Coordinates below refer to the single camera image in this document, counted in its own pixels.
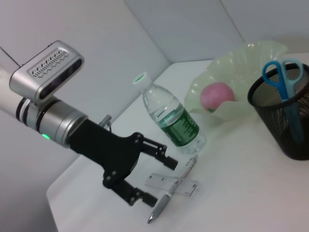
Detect silver ballpoint pen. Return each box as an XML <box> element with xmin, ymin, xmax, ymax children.
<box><xmin>147</xmin><ymin>157</ymin><xmax>198</xmax><ymax>224</ymax></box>

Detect transparent plastic ruler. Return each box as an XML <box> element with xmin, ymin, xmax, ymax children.
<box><xmin>144</xmin><ymin>173</ymin><xmax>198</xmax><ymax>198</ymax></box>

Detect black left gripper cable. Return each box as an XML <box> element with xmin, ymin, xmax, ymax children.
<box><xmin>98</xmin><ymin>115</ymin><xmax>113</xmax><ymax>133</ymax></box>

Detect blue capped scissors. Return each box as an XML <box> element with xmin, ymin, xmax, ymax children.
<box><xmin>262</xmin><ymin>58</ymin><xmax>305</xmax><ymax>143</ymax></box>

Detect black mesh pen holder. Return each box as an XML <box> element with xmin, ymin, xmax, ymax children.
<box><xmin>247</xmin><ymin>63</ymin><xmax>309</xmax><ymax>160</ymax></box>

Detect pale green glass fruit bowl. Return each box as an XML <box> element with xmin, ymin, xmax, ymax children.
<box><xmin>184</xmin><ymin>40</ymin><xmax>289</xmax><ymax>125</ymax></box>

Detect clear water bottle green label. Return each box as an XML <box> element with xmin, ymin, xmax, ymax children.
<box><xmin>132</xmin><ymin>72</ymin><xmax>206</xmax><ymax>155</ymax></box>

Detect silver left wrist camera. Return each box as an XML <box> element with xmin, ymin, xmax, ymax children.
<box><xmin>9</xmin><ymin>40</ymin><xmax>85</xmax><ymax>103</ymax></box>

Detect pink peach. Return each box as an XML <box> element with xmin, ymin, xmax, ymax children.
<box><xmin>200</xmin><ymin>82</ymin><xmax>235</xmax><ymax>112</ymax></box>

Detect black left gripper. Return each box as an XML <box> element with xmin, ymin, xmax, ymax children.
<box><xmin>69</xmin><ymin>119</ymin><xmax>179</xmax><ymax>208</ymax></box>

